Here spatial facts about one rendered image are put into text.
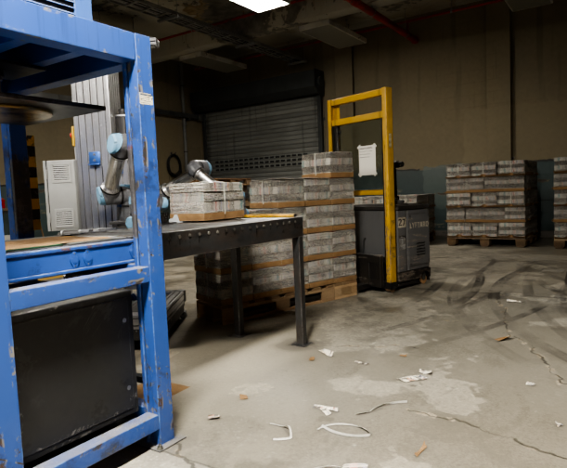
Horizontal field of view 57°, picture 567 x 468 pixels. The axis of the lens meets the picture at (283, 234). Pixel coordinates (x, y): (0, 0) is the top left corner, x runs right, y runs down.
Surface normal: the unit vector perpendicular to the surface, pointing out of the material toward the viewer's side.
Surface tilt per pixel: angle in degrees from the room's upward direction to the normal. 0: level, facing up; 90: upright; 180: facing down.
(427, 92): 90
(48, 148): 90
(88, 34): 90
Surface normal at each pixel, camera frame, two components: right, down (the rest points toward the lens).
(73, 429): 0.83, 0.01
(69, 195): 0.01, 0.07
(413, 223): 0.63, 0.04
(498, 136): -0.55, 0.09
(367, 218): -0.78, 0.08
